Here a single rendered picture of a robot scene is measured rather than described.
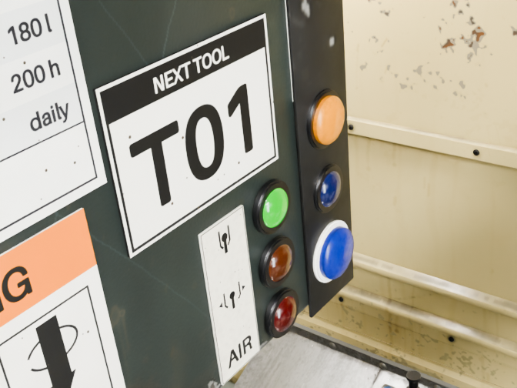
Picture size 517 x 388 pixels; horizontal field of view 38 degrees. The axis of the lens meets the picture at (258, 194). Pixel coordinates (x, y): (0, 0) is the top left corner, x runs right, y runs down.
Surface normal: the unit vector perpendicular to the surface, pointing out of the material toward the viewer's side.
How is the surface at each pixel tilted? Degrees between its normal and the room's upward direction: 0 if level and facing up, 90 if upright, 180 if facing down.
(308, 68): 90
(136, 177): 90
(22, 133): 90
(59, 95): 90
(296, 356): 24
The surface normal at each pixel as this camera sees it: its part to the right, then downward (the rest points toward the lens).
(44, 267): 0.79, 0.23
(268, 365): -0.33, -0.62
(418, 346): -0.61, 0.43
